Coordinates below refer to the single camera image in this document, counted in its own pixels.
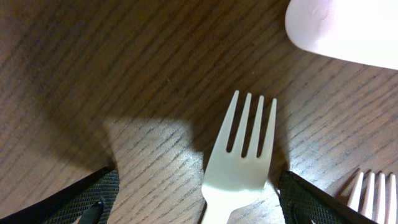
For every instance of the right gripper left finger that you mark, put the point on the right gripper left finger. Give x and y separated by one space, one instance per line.
90 200

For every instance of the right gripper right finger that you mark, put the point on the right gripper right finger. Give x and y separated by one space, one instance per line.
302 202

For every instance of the white fork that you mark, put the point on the white fork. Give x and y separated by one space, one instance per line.
232 181
375 196

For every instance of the white spoon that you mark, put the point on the white spoon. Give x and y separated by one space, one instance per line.
356 31

